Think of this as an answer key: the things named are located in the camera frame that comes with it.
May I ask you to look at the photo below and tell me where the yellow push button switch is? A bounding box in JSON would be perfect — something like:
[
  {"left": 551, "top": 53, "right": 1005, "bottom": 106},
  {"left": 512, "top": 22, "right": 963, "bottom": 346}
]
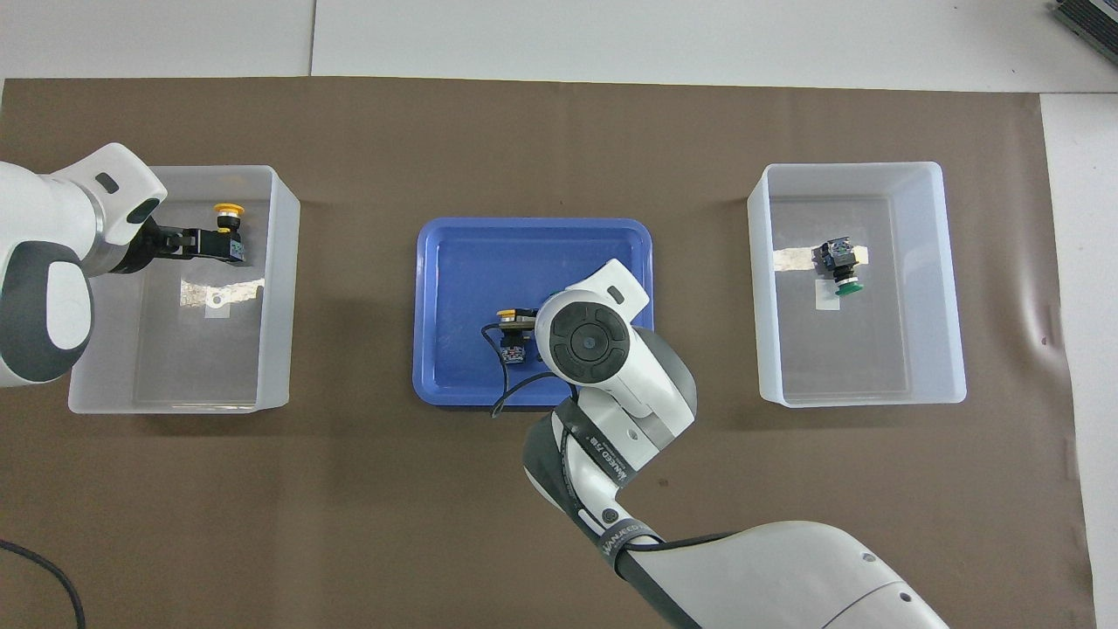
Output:
[
  {"left": 213, "top": 202, "right": 252, "bottom": 266},
  {"left": 494, "top": 308, "right": 528, "bottom": 365}
]

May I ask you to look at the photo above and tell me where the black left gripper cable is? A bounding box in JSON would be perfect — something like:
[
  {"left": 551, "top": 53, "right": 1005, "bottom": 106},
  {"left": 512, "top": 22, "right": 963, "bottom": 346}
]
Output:
[{"left": 0, "top": 539, "right": 86, "bottom": 629}]

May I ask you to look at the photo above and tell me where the dark grey ribbed device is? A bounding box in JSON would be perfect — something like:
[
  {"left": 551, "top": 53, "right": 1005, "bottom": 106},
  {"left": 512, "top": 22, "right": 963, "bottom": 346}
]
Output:
[{"left": 1052, "top": 0, "right": 1118, "bottom": 41}]

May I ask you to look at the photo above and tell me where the blue plastic tray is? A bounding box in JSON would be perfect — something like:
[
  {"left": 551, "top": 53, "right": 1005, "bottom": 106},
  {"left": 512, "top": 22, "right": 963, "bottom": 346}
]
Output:
[{"left": 411, "top": 217, "right": 655, "bottom": 408}]

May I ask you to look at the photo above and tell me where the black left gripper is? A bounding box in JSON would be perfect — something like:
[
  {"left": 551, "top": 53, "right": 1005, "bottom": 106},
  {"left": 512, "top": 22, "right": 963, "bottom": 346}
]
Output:
[{"left": 112, "top": 218, "right": 226, "bottom": 276}]

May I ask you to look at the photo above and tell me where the translucent white plastic box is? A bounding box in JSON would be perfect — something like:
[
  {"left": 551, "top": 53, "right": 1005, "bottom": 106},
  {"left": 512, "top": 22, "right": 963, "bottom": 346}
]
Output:
[
  {"left": 68, "top": 165, "right": 301, "bottom": 415},
  {"left": 747, "top": 161, "right": 968, "bottom": 408}
]

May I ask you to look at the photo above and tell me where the brown paper table mat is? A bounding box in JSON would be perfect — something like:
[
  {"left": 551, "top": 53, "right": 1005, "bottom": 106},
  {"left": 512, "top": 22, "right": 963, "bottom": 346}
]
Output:
[{"left": 0, "top": 77, "right": 1097, "bottom": 629}]

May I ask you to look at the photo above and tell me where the green push button switch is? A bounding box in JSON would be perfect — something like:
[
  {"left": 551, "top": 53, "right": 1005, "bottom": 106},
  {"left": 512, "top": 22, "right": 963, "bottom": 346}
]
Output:
[{"left": 812, "top": 236, "right": 867, "bottom": 298}]

